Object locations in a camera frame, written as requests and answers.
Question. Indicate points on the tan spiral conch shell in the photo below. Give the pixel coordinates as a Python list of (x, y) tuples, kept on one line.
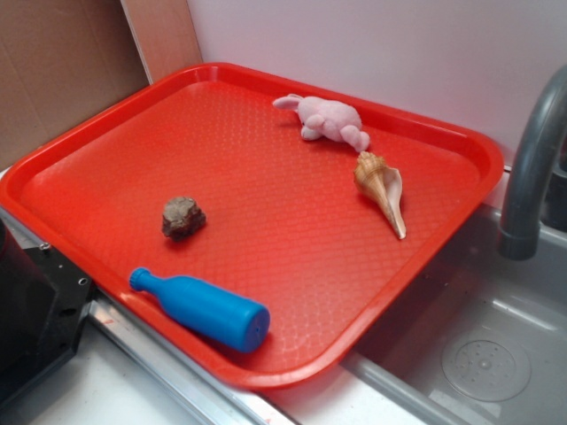
[(383, 185)]

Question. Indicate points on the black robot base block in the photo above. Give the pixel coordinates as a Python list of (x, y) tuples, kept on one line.
[(45, 300)]

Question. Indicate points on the red plastic tray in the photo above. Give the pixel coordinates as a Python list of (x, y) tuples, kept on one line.
[(285, 224)]

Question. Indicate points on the brown rock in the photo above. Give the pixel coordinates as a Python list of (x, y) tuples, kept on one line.
[(182, 217)]

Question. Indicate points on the pink plush bunny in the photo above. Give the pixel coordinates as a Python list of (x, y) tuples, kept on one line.
[(331, 119)]

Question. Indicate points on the blue plastic bottle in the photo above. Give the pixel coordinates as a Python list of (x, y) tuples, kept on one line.
[(238, 322)]

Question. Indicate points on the light wooden board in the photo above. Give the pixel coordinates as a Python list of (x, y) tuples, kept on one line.
[(164, 35)]

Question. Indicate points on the grey sink basin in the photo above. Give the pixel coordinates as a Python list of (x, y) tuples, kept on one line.
[(475, 338)]

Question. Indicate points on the grey faucet spout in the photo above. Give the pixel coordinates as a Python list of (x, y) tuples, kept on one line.
[(536, 191)]

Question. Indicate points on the brown cardboard panel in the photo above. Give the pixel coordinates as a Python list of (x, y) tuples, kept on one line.
[(62, 62)]

